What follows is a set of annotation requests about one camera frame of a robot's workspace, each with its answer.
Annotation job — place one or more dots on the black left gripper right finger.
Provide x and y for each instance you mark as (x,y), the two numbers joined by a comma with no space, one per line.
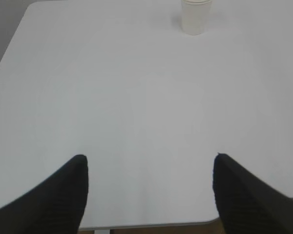
(246,204)

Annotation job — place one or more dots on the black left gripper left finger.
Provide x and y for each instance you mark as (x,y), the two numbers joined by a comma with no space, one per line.
(55,206)

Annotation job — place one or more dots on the white paper cup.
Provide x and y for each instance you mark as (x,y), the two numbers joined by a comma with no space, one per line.
(194,15)

